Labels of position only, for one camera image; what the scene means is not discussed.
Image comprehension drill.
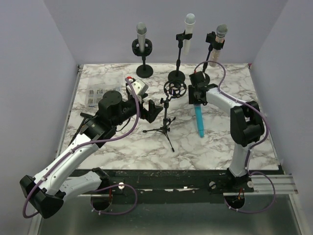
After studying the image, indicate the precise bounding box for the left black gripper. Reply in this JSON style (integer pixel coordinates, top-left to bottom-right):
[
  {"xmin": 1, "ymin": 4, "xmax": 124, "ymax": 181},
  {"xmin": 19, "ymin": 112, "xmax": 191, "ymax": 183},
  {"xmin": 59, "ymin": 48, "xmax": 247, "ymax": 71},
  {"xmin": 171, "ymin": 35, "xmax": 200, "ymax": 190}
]
[{"xmin": 112, "ymin": 94, "xmax": 163, "ymax": 127}]

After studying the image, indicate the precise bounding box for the blue microphone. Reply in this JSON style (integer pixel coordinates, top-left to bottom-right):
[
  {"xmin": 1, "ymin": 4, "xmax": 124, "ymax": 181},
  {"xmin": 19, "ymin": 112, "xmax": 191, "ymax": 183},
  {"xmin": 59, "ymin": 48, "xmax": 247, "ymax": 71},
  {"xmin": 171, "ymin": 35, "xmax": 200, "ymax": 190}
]
[{"xmin": 194, "ymin": 104, "xmax": 204, "ymax": 138}]

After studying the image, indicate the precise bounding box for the black tripod shock-mount stand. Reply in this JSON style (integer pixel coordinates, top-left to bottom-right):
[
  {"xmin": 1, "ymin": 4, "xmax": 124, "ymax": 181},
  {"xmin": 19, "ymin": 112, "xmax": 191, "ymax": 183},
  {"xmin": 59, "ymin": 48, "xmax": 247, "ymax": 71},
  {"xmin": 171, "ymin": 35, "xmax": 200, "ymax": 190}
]
[{"xmin": 142, "ymin": 79, "xmax": 188, "ymax": 153}]

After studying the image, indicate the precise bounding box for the black round-base holder stand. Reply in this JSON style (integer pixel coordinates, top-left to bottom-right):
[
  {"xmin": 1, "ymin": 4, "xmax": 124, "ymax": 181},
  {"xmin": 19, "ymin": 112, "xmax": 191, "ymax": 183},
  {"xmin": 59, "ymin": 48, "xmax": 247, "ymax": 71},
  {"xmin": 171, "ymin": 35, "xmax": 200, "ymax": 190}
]
[{"xmin": 194, "ymin": 31, "xmax": 226, "ymax": 88}]

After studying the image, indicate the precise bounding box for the glitter microphone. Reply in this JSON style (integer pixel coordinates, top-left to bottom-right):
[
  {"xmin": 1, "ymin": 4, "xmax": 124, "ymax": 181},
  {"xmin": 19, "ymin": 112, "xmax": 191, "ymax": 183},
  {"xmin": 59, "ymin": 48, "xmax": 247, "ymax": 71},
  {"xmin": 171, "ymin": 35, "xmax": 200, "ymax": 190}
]
[{"xmin": 209, "ymin": 24, "xmax": 228, "ymax": 67}]

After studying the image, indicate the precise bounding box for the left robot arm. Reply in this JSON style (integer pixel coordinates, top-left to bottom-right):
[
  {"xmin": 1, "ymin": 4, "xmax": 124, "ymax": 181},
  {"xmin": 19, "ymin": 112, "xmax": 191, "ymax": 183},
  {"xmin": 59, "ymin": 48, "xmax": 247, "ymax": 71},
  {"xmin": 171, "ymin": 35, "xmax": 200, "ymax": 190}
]
[{"xmin": 20, "ymin": 91, "xmax": 163, "ymax": 219}]

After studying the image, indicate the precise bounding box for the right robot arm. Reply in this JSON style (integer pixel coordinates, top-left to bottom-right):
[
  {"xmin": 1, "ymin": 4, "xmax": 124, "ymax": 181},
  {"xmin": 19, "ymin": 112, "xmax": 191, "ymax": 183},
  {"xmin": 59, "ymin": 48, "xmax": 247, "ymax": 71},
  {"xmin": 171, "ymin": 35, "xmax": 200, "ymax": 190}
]
[{"xmin": 188, "ymin": 84, "xmax": 265, "ymax": 192}]

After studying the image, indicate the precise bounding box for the black round-base clip stand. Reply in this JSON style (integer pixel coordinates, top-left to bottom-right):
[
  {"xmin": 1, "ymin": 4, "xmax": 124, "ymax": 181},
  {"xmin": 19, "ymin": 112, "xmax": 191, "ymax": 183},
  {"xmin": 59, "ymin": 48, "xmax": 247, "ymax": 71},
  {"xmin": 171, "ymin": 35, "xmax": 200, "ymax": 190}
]
[{"xmin": 168, "ymin": 31, "xmax": 193, "ymax": 82}]

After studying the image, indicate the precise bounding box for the white microphone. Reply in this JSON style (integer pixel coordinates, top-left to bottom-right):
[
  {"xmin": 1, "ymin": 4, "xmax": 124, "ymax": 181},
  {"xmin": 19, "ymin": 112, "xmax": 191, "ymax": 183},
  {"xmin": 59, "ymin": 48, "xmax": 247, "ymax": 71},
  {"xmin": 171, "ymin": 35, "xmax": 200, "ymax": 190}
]
[{"xmin": 183, "ymin": 13, "xmax": 195, "ymax": 55}]

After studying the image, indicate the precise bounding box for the silver microphone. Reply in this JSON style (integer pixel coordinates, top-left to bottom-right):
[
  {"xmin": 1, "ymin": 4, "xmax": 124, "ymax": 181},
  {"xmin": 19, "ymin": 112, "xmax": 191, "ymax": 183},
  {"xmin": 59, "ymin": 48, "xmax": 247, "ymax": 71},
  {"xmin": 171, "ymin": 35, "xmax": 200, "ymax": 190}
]
[{"xmin": 136, "ymin": 22, "xmax": 147, "ymax": 53}]

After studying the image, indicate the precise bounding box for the clear plastic screw box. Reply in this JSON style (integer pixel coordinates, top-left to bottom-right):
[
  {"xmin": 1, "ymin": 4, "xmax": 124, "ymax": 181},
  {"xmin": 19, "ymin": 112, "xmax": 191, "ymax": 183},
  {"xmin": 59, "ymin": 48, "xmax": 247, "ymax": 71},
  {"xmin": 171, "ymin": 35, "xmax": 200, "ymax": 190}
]
[{"xmin": 85, "ymin": 77, "xmax": 121, "ymax": 107}]

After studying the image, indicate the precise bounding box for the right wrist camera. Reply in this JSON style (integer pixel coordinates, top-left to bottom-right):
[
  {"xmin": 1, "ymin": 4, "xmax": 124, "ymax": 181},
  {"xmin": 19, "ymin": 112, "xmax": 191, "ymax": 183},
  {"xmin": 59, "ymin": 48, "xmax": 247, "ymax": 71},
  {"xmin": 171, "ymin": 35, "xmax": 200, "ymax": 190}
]
[{"xmin": 189, "ymin": 71, "xmax": 210, "ymax": 87}]

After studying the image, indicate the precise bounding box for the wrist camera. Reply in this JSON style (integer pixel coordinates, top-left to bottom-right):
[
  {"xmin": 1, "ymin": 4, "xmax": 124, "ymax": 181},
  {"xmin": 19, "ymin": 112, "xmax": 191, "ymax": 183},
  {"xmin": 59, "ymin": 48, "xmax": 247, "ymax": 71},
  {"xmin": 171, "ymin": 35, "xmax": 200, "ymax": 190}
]
[
  {"xmin": 125, "ymin": 77, "xmax": 149, "ymax": 103},
  {"xmin": 189, "ymin": 71, "xmax": 210, "ymax": 87}
]

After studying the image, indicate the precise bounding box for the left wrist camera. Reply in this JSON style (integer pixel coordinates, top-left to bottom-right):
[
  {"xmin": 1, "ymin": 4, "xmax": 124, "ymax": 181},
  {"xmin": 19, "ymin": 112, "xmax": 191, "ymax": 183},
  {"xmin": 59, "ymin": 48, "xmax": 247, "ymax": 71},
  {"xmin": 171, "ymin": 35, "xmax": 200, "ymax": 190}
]
[{"xmin": 125, "ymin": 77, "xmax": 149, "ymax": 103}]

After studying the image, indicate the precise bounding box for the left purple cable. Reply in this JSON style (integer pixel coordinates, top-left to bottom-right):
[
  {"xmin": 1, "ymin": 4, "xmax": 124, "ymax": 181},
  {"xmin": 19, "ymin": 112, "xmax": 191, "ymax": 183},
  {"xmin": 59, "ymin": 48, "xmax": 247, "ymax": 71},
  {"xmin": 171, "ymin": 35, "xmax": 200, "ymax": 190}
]
[{"xmin": 22, "ymin": 77, "xmax": 141, "ymax": 218}]

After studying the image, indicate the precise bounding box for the black round-base shock-mount stand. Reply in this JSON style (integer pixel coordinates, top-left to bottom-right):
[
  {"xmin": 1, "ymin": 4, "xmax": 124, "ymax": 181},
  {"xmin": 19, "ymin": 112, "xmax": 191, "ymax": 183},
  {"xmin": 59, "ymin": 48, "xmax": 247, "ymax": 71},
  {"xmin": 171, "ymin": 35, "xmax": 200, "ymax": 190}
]
[{"xmin": 132, "ymin": 39, "xmax": 154, "ymax": 78}]

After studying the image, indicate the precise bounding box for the black T-handle tool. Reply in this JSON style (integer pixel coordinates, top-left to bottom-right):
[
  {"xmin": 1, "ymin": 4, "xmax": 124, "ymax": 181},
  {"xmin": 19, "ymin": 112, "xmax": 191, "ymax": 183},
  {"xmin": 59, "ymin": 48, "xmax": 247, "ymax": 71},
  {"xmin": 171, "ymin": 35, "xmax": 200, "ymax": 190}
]
[{"xmin": 69, "ymin": 112, "xmax": 93, "ymax": 145}]

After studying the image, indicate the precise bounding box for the black front mounting rail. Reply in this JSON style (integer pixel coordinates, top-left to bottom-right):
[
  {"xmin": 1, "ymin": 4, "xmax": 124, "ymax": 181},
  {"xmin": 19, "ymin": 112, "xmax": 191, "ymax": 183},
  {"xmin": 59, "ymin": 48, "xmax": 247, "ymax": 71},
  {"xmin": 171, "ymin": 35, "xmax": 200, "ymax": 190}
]
[{"xmin": 80, "ymin": 168, "xmax": 255, "ymax": 205}]

